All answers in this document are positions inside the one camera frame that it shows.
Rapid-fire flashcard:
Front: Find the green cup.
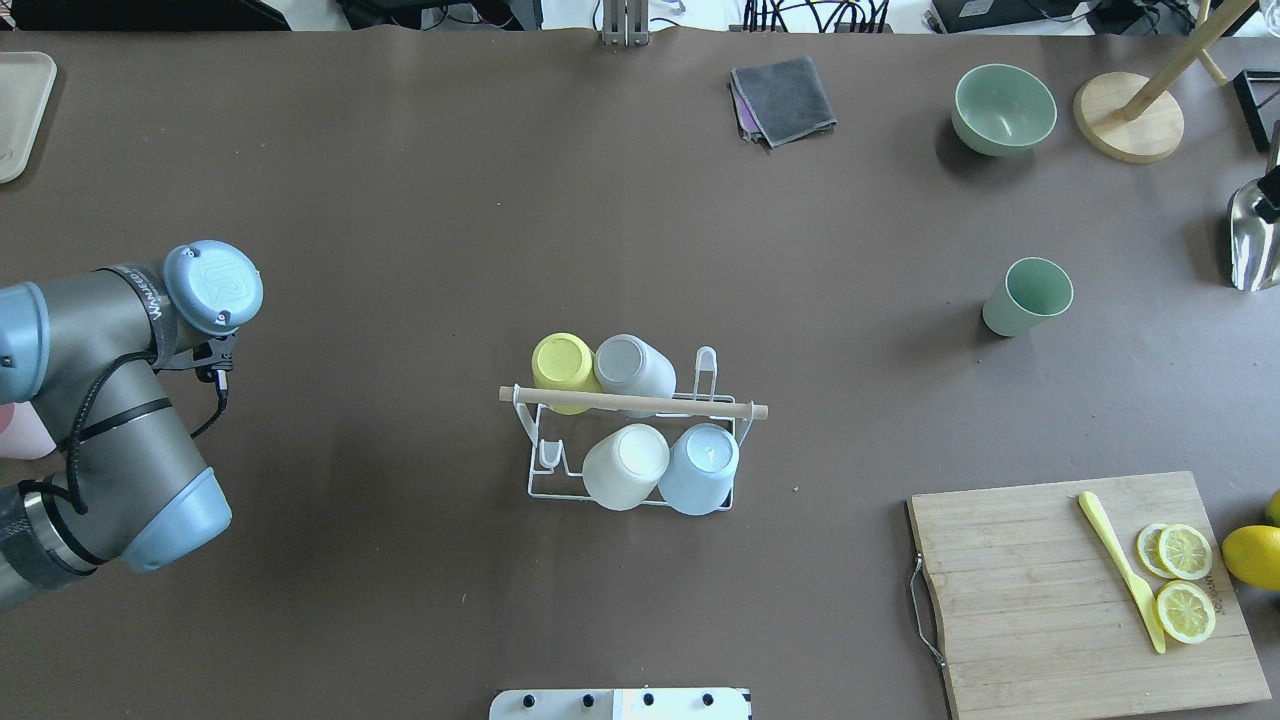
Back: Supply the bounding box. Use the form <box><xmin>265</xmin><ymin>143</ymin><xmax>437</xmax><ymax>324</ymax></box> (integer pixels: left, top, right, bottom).
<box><xmin>982</xmin><ymin>258</ymin><xmax>1074</xmax><ymax>337</ymax></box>

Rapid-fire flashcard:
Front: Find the pink cup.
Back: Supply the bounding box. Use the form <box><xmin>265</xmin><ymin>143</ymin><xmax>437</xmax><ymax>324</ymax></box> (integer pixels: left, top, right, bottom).
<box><xmin>0</xmin><ymin>402</ymin><xmax>58</xmax><ymax>460</ymax></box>

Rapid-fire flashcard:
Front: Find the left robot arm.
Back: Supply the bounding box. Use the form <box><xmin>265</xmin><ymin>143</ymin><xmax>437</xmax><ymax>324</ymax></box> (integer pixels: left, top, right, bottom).
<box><xmin>1</xmin><ymin>240</ymin><xmax>264</xmax><ymax>609</ymax></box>

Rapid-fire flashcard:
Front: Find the grey cup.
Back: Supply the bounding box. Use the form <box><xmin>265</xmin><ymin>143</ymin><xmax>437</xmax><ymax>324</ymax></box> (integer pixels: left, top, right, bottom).
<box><xmin>594</xmin><ymin>334</ymin><xmax>676</xmax><ymax>398</ymax></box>

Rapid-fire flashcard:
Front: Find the yellow cup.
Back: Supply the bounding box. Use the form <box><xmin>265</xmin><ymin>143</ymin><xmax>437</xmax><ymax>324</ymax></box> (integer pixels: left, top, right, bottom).
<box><xmin>531</xmin><ymin>332</ymin><xmax>604</xmax><ymax>393</ymax></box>

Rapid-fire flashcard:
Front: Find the white cup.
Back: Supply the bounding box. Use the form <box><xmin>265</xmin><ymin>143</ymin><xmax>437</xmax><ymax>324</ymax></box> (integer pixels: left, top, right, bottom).
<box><xmin>582</xmin><ymin>423</ymin><xmax>669</xmax><ymax>511</ymax></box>

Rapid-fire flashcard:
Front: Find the light blue cup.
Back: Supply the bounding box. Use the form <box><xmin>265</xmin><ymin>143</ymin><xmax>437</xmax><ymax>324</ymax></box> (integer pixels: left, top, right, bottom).
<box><xmin>658</xmin><ymin>423</ymin><xmax>740</xmax><ymax>516</ymax></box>

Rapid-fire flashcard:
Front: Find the purple cloth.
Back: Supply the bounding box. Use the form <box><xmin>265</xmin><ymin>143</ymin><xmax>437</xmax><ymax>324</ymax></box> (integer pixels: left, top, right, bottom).
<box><xmin>730</xmin><ymin>82</ymin><xmax>763</xmax><ymax>142</ymax></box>

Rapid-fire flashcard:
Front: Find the grey cloth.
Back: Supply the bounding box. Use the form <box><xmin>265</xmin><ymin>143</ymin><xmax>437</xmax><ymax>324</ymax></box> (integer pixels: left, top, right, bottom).
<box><xmin>730</xmin><ymin>55</ymin><xmax>837</xmax><ymax>149</ymax></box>

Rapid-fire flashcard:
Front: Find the green bowl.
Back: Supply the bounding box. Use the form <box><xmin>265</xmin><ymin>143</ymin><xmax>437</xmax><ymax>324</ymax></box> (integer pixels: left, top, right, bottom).
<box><xmin>951</xmin><ymin>64</ymin><xmax>1059</xmax><ymax>158</ymax></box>

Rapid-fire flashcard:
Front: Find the wooden cutting board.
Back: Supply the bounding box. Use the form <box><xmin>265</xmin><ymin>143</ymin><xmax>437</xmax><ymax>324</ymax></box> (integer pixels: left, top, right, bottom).
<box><xmin>908</xmin><ymin>471</ymin><xmax>1271</xmax><ymax>719</ymax></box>

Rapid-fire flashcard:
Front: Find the lemon slice hidden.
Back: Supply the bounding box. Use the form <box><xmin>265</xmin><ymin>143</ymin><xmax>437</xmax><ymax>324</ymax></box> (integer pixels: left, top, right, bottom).
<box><xmin>1135</xmin><ymin>523</ymin><xmax>1176</xmax><ymax>580</ymax></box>

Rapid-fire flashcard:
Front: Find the wooden mug tree stand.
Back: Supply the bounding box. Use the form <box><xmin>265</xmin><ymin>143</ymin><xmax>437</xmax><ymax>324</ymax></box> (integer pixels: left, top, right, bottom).
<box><xmin>1071</xmin><ymin>1</ymin><xmax>1254</xmax><ymax>164</ymax></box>

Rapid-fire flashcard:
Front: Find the yellow plastic knife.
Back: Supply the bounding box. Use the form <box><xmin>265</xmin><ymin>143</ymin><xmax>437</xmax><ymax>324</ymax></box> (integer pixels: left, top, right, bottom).
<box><xmin>1078</xmin><ymin>491</ymin><xmax>1167</xmax><ymax>653</ymax></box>

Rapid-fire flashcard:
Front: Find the lemon slice lower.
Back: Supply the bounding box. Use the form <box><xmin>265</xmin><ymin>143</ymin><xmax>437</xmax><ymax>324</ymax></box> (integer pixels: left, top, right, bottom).
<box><xmin>1155</xmin><ymin>524</ymin><xmax>1213</xmax><ymax>582</ymax></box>

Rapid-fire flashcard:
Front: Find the lemon slice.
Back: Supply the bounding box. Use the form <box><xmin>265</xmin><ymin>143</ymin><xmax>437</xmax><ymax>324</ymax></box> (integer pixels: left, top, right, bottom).
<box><xmin>1155</xmin><ymin>580</ymin><xmax>1217</xmax><ymax>644</ymax></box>
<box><xmin>1155</xmin><ymin>524</ymin><xmax>1213</xmax><ymax>582</ymax></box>

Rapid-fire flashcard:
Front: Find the lemon slice upper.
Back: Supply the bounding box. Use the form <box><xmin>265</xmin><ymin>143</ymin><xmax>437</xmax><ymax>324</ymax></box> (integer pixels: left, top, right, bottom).
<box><xmin>1155</xmin><ymin>580</ymin><xmax>1217</xmax><ymax>644</ymax></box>

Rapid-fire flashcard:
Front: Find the metal scoop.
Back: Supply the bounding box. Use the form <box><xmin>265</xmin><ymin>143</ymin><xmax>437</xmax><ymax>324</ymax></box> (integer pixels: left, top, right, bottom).
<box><xmin>1228</xmin><ymin>124</ymin><xmax>1279</xmax><ymax>292</ymax></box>

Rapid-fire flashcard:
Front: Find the yellow lemon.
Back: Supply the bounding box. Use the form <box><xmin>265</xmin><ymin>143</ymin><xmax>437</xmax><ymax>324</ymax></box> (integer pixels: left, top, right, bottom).
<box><xmin>1220</xmin><ymin>525</ymin><xmax>1279</xmax><ymax>592</ymax></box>
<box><xmin>1263</xmin><ymin>491</ymin><xmax>1280</xmax><ymax>527</ymax></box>

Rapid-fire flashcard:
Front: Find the beige tray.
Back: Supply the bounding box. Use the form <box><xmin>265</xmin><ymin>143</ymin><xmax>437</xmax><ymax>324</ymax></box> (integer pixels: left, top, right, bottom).
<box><xmin>1</xmin><ymin>51</ymin><xmax>58</xmax><ymax>184</ymax></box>

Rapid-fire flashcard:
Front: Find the white wire cup holder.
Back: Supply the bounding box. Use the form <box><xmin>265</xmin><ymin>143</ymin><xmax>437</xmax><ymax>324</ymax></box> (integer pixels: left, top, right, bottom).
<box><xmin>498</xmin><ymin>346</ymin><xmax>771</xmax><ymax>502</ymax></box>

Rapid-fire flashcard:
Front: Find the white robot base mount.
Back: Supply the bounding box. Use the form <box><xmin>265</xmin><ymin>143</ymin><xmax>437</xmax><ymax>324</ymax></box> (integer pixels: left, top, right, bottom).
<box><xmin>488</xmin><ymin>687</ymin><xmax>753</xmax><ymax>719</ymax></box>

